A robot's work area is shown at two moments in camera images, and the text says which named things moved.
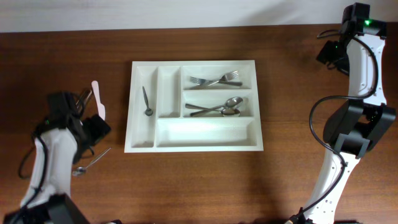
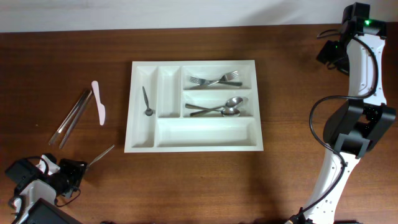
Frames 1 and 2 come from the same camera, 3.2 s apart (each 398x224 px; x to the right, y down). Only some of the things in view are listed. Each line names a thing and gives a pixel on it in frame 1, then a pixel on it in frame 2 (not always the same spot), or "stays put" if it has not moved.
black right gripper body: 334,51 stays put
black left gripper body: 93,128 -> 68,177
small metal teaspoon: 148,111 stays put
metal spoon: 225,112 stays put
